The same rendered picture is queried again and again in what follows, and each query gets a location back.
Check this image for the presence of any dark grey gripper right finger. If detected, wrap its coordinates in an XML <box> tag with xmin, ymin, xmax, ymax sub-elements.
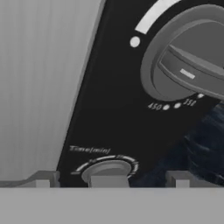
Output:
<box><xmin>165</xmin><ymin>170</ymin><xmax>223</xmax><ymax>188</ymax></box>

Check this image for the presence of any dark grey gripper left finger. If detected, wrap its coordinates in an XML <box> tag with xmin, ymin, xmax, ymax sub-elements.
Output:
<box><xmin>0</xmin><ymin>170</ymin><xmax>61</xmax><ymax>188</ymax></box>

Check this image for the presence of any small grey timer knob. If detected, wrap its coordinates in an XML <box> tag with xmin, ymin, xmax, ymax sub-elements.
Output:
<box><xmin>80</xmin><ymin>160</ymin><xmax>131</xmax><ymax>188</ymax></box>

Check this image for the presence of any black and silver toaster oven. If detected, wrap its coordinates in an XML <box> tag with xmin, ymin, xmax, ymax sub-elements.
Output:
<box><xmin>0</xmin><ymin>0</ymin><xmax>224</xmax><ymax>188</ymax></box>

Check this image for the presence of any large grey temperature knob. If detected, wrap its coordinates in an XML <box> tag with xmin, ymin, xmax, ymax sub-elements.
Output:
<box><xmin>140</xmin><ymin>3</ymin><xmax>224</xmax><ymax>102</ymax></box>

